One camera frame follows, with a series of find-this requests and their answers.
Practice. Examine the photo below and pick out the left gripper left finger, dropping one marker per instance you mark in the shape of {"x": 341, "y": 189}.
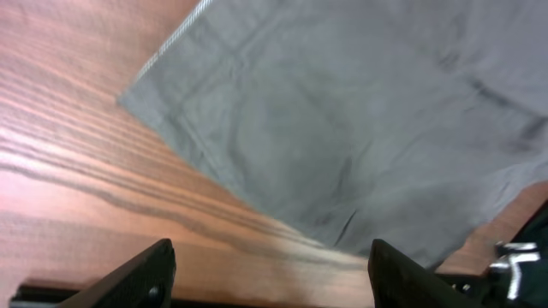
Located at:
{"x": 145, "y": 281}

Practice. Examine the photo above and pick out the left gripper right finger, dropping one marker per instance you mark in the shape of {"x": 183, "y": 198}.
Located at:
{"x": 399, "y": 282}

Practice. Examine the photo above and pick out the grey shorts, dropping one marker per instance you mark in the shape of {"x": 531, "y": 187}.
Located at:
{"x": 412, "y": 122}

